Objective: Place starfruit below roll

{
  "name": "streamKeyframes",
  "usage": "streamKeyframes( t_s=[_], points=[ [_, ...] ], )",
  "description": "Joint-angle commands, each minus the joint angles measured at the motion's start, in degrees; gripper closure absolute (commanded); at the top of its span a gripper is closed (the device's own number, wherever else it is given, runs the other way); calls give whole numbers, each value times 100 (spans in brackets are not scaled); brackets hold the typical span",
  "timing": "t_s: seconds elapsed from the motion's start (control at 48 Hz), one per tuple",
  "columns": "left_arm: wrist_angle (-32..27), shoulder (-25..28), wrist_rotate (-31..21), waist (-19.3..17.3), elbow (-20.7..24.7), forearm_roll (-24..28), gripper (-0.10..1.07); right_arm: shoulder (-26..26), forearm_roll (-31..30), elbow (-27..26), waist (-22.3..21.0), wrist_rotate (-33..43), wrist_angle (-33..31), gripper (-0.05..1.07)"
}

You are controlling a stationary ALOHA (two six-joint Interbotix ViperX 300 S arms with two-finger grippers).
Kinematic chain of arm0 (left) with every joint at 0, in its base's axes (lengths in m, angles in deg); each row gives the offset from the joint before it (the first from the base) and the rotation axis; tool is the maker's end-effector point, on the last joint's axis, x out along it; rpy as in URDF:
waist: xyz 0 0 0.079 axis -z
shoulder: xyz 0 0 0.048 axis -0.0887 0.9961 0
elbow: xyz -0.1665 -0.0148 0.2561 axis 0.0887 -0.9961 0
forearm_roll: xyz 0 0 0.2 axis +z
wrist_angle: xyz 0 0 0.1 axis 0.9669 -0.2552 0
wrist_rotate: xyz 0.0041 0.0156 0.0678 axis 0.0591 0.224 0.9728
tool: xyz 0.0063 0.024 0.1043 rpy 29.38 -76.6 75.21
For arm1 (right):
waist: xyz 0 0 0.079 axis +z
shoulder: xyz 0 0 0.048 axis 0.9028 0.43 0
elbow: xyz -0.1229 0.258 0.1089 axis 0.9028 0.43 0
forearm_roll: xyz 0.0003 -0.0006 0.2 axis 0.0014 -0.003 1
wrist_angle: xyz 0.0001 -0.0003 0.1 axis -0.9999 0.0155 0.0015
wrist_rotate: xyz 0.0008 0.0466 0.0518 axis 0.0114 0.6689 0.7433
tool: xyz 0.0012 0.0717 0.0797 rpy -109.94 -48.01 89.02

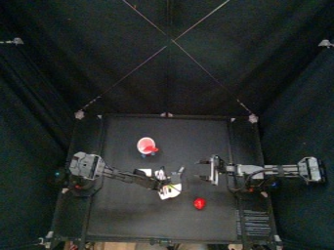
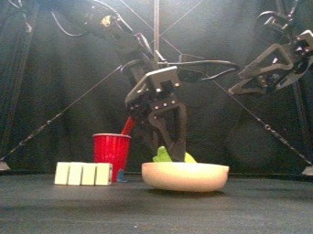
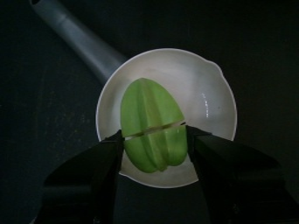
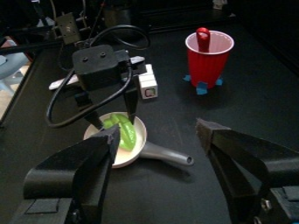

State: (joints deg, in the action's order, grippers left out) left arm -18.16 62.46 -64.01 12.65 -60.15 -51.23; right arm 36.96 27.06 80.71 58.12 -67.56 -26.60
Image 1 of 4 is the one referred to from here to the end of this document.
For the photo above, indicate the white printed label sticker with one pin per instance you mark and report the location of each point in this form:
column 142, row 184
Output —
column 257, row 224

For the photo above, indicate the red toy fruit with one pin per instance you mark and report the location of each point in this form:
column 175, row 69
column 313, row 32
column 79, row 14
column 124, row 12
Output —
column 199, row 203

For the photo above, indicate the silver frame corner bracket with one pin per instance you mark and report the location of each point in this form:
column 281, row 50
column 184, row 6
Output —
column 16, row 41
column 166, row 114
column 325, row 43
column 253, row 118
column 79, row 114

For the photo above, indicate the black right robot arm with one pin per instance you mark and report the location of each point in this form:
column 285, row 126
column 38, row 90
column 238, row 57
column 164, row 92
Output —
column 278, row 170

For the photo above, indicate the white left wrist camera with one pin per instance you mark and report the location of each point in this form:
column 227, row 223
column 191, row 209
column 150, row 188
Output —
column 144, row 171

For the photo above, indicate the red and white toy cup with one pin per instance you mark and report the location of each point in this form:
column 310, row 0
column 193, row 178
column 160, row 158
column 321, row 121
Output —
column 146, row 145

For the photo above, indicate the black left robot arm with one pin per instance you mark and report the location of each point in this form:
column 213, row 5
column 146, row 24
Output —
column 88, row 166

